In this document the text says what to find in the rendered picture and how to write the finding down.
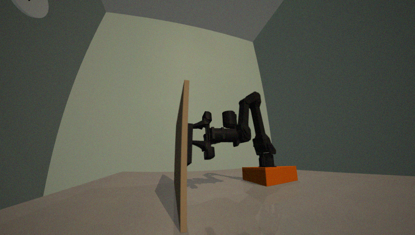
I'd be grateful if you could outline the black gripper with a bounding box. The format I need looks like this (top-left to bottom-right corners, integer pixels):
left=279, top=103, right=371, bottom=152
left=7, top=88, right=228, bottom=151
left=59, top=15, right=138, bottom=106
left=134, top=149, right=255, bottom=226
left=192, top=111, right=227, bottom=160

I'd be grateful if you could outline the black picture frame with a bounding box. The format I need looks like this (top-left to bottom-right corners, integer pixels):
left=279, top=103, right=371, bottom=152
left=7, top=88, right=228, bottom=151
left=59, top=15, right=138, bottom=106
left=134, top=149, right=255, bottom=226
left=187, top=123, right=193, bottom=166

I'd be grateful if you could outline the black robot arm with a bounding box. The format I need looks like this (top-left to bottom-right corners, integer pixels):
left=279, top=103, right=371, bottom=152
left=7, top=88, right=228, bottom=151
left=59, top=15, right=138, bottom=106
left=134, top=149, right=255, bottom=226
left=222, top=92, right=276, bottom=167

